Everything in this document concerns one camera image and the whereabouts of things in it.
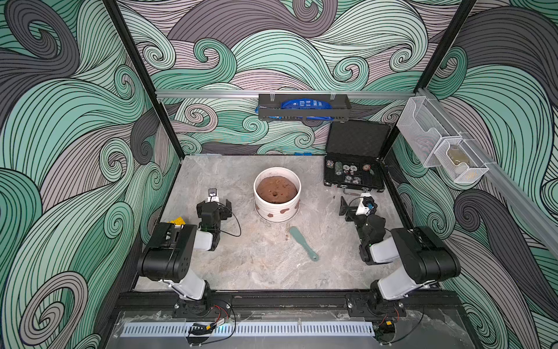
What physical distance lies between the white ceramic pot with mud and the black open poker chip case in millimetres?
242

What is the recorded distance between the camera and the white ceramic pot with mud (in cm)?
85

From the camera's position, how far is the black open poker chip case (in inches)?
42.4
